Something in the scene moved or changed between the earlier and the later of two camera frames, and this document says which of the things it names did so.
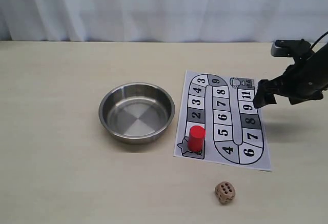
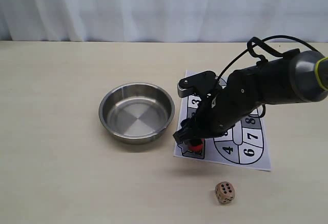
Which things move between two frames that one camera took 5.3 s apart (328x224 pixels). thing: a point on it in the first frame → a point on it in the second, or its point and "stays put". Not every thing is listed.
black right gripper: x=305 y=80 → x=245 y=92
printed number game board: x=223 y=105 stays put
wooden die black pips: x=225 y=192 stays put
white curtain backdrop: x=163 y=9 stays put
